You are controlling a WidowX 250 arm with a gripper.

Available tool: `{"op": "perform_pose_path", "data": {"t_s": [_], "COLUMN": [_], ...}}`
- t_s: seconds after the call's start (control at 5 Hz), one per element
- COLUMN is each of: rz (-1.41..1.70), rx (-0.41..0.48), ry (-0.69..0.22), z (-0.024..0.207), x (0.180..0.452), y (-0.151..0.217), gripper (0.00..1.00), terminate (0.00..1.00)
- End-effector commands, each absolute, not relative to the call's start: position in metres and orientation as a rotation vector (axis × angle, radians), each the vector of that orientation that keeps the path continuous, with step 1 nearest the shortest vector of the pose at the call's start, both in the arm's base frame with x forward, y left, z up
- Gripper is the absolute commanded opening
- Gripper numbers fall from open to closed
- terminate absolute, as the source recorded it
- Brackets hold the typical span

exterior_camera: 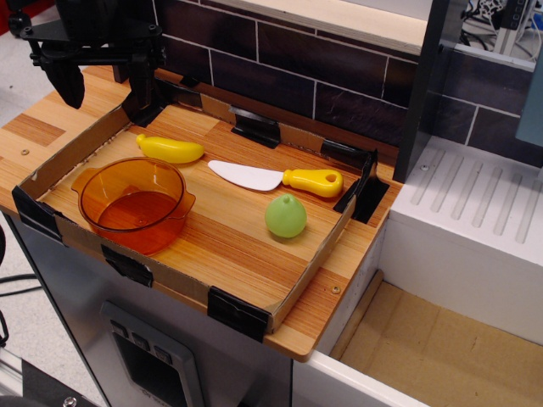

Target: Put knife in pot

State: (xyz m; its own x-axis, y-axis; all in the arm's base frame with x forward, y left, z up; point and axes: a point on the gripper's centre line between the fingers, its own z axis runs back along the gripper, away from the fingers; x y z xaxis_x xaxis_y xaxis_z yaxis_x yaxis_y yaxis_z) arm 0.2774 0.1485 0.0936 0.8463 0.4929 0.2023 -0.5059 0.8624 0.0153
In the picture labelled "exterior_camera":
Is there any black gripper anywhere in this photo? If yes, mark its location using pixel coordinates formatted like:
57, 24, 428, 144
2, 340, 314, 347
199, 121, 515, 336
17, 1, 165, 109

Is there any yellow handled white toy knife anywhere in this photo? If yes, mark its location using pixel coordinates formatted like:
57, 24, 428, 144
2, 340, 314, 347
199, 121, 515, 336
208, 160, 344, 198

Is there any orange transparent plastic pot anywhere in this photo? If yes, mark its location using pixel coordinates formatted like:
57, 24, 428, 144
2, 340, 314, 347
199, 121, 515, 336
71, 158, 196, 255

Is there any cardboard fence with black tape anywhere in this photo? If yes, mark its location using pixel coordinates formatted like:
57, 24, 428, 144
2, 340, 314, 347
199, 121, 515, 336
2, 69, 401, 358

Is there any yellow toy banana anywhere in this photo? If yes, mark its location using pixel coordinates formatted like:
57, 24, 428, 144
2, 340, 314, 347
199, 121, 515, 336
136, 134, 204, 164

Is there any green toy pear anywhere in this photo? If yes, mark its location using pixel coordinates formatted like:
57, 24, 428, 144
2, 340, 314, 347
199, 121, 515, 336
265, 193, 307, 238

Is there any grey toy oven front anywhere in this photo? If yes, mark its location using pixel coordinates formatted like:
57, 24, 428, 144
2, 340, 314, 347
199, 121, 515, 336
101, 301, 204, 406

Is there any white toy sink unit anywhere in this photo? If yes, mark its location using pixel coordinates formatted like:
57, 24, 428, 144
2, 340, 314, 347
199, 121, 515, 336
292, 138, 542, 406

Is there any black cable on floor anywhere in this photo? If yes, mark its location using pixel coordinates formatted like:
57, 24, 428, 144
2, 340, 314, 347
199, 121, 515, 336
0, 273, 42, 348

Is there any dark grey vertical post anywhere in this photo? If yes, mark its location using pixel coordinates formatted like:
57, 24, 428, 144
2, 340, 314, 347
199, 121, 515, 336
394, 1, 466, 183

